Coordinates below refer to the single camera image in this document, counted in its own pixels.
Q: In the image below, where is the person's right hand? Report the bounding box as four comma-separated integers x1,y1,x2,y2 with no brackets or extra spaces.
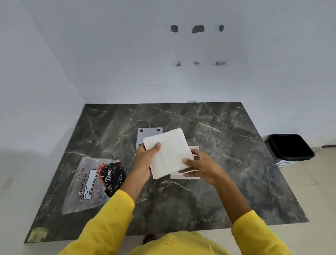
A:
178,149,226,187

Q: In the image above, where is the person's left hand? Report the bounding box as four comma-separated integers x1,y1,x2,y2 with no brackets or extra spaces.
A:
131,142,162,183

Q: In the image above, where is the white tissue stack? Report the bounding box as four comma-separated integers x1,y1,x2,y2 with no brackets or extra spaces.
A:
143,128,195,180

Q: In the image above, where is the person's right forearm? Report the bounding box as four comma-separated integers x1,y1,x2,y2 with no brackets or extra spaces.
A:
211,174,292,255

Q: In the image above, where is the person's left forearm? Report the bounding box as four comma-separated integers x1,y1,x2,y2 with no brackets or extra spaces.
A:
58,172,152,255

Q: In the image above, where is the white tissue box base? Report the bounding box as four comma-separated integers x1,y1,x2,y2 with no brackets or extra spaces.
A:
170,146,200,181

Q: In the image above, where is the grey plate with holes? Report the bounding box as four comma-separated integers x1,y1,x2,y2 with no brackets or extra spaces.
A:
135,128,163,150

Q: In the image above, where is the black and red wrapper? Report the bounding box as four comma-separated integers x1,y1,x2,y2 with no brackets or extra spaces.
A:
97,162,127,198

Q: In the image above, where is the clear plastic bag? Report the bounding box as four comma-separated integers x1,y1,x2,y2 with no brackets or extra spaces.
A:
62,157,122,215

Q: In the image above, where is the person's yellow shirt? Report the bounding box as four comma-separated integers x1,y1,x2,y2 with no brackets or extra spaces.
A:
125,231,232,255

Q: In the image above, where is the white patterned box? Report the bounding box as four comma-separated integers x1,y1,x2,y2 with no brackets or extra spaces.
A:
276,159,297,169

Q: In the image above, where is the black trash bin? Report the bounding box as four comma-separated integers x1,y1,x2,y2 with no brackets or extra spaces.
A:
264,134,315,161

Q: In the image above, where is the yellowish sticker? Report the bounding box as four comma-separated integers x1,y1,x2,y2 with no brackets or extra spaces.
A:
27,227,49,244

